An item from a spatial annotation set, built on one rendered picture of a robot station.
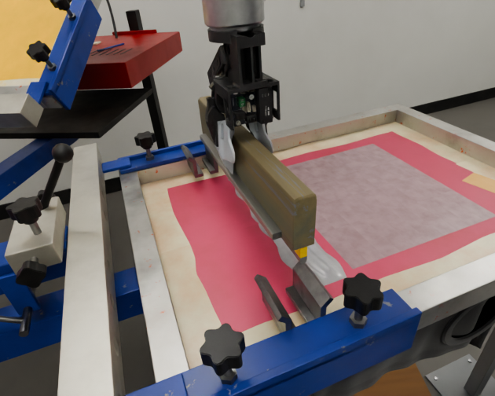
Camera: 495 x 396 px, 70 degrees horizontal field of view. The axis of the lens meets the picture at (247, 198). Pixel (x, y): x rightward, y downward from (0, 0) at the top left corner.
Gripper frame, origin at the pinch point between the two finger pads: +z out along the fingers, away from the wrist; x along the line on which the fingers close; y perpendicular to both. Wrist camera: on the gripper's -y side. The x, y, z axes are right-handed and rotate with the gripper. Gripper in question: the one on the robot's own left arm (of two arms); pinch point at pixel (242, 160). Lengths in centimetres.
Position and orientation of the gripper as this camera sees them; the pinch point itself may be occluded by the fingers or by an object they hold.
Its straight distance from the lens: 57.4
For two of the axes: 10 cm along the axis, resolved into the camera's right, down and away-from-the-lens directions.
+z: 0.8, 8.3, 5.5
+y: 3.7, 4.9, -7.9
